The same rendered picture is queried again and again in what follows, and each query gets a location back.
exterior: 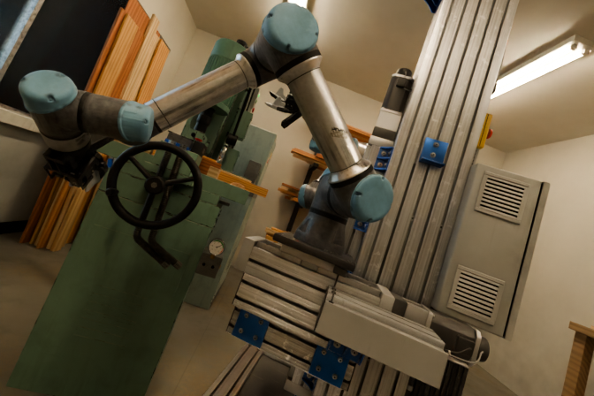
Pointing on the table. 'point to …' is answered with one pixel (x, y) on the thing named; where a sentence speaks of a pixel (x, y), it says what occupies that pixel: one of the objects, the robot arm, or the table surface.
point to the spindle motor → (223, 47)
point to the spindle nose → (204, 120)
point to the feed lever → (237, 124)
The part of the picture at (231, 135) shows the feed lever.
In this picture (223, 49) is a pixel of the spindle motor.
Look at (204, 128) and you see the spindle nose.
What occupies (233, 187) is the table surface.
